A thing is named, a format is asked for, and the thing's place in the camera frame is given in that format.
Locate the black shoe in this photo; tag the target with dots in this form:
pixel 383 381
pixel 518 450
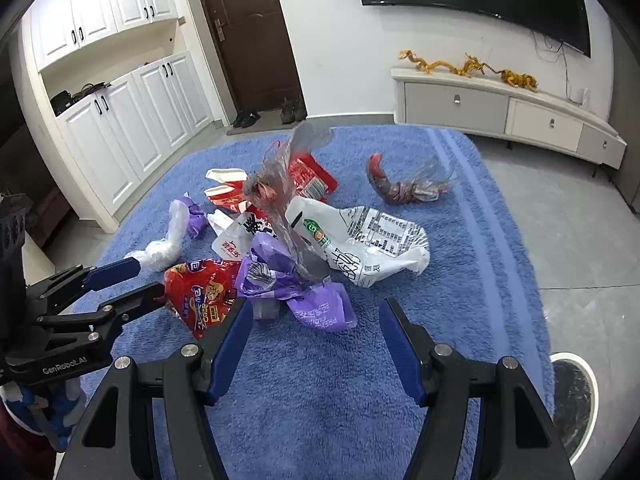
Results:
pixel 239 120
pixel 252 117

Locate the white printed plastic bag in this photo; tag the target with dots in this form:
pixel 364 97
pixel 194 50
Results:
pixel 380 250

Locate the small purple wrapper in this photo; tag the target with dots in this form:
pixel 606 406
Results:
pixel 197 220

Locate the clear plastic wrapper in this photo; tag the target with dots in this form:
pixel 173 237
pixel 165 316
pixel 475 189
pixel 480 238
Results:
pixel 282 190

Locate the brown door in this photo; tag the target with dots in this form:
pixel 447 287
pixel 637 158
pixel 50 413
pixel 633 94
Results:
pixel 250 35

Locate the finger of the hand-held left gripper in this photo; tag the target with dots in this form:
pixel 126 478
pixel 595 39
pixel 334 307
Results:
pixel 140 300
pixel 112 270

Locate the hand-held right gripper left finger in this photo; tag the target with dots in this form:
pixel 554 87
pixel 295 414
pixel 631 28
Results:
pixel 235 340

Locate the golden dragon figurine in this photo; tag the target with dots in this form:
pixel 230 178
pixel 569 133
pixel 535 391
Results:
pixel 430 64
pixel 472 66

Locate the white round trash bin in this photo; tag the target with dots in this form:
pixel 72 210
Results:
pixel 570 400

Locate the person's left hand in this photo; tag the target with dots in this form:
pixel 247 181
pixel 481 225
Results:
pixel 60 410

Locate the red and white packet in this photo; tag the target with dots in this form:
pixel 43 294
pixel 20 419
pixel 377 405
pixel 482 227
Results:
pixel 225 194

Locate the white television console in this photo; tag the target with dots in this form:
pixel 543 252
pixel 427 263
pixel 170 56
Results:
pixel 545 120

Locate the red snack packet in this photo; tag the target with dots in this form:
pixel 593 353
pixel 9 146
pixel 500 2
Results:
pixel 200 290

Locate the red barcode packet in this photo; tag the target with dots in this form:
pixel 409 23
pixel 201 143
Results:
pixel 320 180

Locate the black bag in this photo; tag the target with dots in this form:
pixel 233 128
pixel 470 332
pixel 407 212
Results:
pixel 61 102

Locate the golden tiger figurine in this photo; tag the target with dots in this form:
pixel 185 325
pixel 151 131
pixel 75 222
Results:
pixel 517 80

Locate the purple plastic bag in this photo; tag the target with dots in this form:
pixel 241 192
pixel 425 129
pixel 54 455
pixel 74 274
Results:
pixel 315 305

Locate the white packet with red print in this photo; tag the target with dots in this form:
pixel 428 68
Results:
pixel 232 242

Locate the white cabinet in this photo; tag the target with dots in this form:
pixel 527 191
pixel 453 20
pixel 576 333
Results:
pixel 125 130

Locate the black television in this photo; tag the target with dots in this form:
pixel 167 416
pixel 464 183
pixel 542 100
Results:
pixel 475 0

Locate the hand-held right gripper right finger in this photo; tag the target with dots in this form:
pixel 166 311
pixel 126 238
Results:
pixel 400 350

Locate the blue blanket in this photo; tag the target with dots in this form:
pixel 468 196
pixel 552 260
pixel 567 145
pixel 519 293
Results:
pixel 325 400

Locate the white crumpled plastic bag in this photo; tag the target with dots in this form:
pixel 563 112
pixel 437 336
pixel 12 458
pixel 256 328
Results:
pixel 162 252

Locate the twisted red wrapper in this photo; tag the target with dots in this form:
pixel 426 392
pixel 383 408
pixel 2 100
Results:
pixel 395 191

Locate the brown boot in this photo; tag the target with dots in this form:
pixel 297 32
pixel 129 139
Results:
pixel 286 110
pixel 297 107

